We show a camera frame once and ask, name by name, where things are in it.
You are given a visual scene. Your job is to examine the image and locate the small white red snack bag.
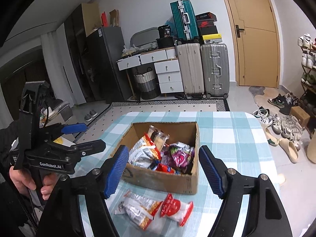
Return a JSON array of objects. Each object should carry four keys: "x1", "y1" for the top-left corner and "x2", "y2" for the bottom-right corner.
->
[{"x1": 128, "y1": 133, "x2": 161, "y2": 168}]

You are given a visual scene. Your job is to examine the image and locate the pink purple candy bag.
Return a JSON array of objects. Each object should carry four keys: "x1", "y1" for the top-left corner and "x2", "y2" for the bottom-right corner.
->
[{"x1": 161, "y1": 142, "x2": 195, "y2": 174}]

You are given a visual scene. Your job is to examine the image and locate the red barcode snack pack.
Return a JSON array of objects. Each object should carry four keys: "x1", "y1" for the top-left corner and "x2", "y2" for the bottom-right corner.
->
[{"x1": 153, "y1": 163, "x2": 177, "y2": 174}]

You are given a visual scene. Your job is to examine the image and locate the clear cracker pack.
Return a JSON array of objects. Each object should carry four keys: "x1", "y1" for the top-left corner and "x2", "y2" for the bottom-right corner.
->
[{"x1": 147, "y1": 125, "x2": 169, "y2": 151}]

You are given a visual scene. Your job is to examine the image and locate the silver noodle snack bag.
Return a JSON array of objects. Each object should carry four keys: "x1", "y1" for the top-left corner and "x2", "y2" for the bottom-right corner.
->
[{"x1": 114, "y1": 189, "x2": 163, "y2": 230}]

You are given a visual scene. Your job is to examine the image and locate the red white snack pouch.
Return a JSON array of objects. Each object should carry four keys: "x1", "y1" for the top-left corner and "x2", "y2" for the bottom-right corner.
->
[{"x1": 160, "y1": 193, "x2": 194, "y2": 227}]

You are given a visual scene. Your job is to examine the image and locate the person's left hand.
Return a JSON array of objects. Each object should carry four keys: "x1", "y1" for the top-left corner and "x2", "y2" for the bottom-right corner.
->
[{"x1": 9, "y1": 166, "x2": 58, "y2": 201}]

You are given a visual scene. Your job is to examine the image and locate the grey slippers pair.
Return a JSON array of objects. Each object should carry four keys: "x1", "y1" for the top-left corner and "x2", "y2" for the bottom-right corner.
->
[{"x1": 84, "y1": 110, "x2": 98, "y2": 122}]

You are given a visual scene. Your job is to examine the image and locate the dotted floor mat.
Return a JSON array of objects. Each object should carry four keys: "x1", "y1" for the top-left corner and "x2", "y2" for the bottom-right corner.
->
[{"x1": 75, "y1": 98, "x2": 230, "y2": 143}]

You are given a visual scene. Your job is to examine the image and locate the SF Express cardboard box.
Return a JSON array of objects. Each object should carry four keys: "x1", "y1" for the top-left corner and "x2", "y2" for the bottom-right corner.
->
[{"x1": 116, "y1": 122, "x2": 199, "y2": 195}]

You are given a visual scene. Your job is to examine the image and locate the teal white plaid tablecloth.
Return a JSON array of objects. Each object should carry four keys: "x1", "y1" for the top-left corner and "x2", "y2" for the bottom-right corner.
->
[{"x1": 75, "y1": 111, "x2": 278, "y2": 236}]

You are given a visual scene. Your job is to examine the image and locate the beige foam slipper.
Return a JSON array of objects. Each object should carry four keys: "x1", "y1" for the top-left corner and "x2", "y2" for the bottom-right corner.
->
[{"x1": 279, "y1": 138, "x2": 298, "y2": 164}]

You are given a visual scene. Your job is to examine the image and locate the woven laundry basket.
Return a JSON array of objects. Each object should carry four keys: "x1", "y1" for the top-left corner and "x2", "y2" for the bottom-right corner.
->
[{"x1": 134, "y1": 67, "x2": 160, "y2": 100}]

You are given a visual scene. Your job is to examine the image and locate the black refrigerator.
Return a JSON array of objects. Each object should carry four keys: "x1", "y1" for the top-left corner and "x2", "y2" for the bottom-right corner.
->
[{"x1": 83, "y1": 27, "x2": 132, "y2": 104}]

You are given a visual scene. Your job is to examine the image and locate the cream waste bin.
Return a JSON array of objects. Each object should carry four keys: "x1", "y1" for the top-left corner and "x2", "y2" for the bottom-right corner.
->
[{"x1": 306, "y1": 130, "x2": 316, "y2": 164}]

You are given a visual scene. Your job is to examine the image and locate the small cardboard box on floor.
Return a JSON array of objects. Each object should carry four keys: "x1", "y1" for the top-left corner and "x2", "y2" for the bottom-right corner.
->
[{"x1": 290, "y1": 106, "x2": 310, "y2": 127}]

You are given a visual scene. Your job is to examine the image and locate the white drawer desk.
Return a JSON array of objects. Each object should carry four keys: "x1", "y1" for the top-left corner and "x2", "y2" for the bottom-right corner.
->
[{"x1": 117, "y1": 47, "x2": 184, "y2": 94}]

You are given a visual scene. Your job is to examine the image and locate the silver aluminium suitcase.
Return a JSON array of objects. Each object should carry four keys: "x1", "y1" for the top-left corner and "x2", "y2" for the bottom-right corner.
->
[{"x1": 200, "y1": 43, "x2": 230, "y2": 99}]

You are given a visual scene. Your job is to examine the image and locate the grey oval mirror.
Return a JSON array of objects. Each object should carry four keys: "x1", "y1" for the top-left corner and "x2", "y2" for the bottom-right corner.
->
[{"x1": 130, "y1": 27, "x2": 160, "y2": 47}]

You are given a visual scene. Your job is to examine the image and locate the wooden shoe rack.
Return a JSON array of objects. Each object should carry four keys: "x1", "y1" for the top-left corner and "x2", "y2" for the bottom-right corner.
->
[{"x1": 297, "y1": 33, "x2": 315, "y2": 136}]

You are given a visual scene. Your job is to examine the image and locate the beige hard suitcase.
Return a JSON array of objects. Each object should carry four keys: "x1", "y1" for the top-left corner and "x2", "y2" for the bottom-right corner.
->
[{"x1": 176, "y1": 43, "x2": 205, "y2": 95}]

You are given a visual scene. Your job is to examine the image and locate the teal hard suitcase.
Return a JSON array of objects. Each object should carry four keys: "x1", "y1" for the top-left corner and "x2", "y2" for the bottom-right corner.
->
[{"x1": 170, "y1": 0, "x2": 199, "y2": 43}]

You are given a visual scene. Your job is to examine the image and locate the stack of shoe boxes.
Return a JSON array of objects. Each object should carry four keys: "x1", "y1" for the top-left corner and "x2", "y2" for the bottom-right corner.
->
[{"x1": 196, "y1": 12, "x2": 218, "y2": 39}]

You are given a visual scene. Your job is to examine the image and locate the wooden door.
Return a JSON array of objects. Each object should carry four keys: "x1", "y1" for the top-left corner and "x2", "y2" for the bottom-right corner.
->
[{"x1": 224, "y1": 0, "x2": 281, "y2": 88}]

